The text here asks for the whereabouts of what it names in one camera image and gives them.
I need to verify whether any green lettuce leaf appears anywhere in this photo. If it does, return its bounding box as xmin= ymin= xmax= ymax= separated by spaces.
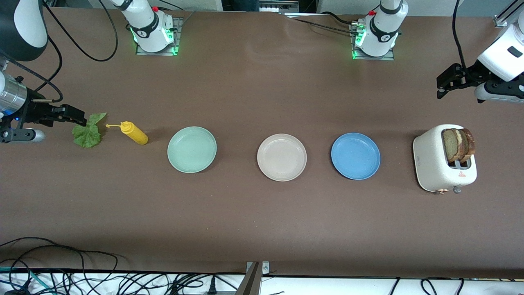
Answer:
xmin=72 ymin=113 xmax=108 ymax=148

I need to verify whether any brown bread slice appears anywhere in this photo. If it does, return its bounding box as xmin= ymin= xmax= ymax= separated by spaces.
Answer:
xmin=459 ymin=128 xmax=476 ymax=165
xmin=441 ymin=129 xmax=462 ymax=163

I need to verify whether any blue plate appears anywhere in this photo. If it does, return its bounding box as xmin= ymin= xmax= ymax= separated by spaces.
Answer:
xmin=331 ymin=132 xmax=381 ymax=180

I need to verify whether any mint green plate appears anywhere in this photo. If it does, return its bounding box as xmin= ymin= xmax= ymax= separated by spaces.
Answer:
xmin=167 ymin=126 xmax=217 ymax=174

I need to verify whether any beige plate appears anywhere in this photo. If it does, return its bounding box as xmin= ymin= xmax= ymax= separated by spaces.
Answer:
xmin=257 ymin=134 xmax=307 ymax=182

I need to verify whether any yellow mustard squeeze bottle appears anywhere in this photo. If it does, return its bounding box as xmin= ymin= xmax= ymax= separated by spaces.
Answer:
xmin=106 ymin=121 xmax=149 ymax=145

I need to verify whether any white toaster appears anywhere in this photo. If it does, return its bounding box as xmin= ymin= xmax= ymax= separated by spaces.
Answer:
xmin=413 ymin=124 xmax=478 ymax=194

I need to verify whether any white connector box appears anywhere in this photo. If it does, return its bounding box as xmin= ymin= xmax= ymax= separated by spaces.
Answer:
xmin=260 ymin=1 xmax=299 ymax=13

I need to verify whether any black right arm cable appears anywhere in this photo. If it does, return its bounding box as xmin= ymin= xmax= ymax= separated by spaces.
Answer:
xmin=0 ymin=0 xmax=119 ymax=103

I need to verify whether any aluminium frame profile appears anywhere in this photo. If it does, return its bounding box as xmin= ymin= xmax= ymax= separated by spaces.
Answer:
xmin=493 ymin=0 xmax=524 ymax=28

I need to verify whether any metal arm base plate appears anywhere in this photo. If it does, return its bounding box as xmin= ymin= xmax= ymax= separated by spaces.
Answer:
xmin=136 ymin=16 xmax=183 ymax=56
xmin=350 ymin=23 xmax=395 ymax=61

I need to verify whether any smooth black cable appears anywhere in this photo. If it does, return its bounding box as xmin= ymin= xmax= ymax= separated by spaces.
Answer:
xmin=319 ymin=11 xmax=356 ymax=26

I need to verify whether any long looping black cable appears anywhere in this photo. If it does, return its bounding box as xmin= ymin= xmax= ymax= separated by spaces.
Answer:
xmin=0 ymin=236 xmax=120 ymax=295

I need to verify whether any braided black cable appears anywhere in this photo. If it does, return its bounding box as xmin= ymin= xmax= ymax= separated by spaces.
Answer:
xmin=293 ymin=17 xmax=361 ymax=34

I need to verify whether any teal cable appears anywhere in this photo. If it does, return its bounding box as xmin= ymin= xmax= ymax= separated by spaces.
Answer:
xmin=0 ymin=266 xmax=54 ymax=295

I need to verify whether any metal table bracket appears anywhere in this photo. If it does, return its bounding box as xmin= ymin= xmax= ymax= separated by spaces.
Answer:
xmin=235 ymin=261 xmax=271 ymax=295

